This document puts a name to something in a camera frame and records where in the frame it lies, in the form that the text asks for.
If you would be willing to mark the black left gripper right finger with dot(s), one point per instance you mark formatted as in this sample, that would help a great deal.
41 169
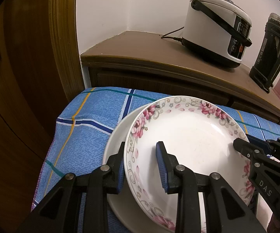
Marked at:
224 209

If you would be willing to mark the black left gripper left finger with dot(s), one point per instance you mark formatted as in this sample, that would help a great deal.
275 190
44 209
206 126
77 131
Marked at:
60 209

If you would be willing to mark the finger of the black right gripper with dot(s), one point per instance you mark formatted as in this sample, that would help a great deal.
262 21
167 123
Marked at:
255 149
271 144

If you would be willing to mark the floral white plate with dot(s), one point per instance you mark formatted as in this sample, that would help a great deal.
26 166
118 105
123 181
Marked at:
199 134

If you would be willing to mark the plain white plate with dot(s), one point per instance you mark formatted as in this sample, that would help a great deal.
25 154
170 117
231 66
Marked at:
123 205

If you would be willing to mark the blue plaid tablecloth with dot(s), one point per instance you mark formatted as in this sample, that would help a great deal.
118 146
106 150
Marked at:
84 128

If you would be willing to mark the black thermos flask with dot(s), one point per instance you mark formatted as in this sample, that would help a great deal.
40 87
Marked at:
267 65

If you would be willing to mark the white black rice cooker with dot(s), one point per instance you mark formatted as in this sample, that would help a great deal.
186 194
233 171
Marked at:
217 31

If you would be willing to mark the brown wooden sideboard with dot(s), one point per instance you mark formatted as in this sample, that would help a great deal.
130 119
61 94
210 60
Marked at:
144 61

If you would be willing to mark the brown wooden door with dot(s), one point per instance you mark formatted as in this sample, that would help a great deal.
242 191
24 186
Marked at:
39 75

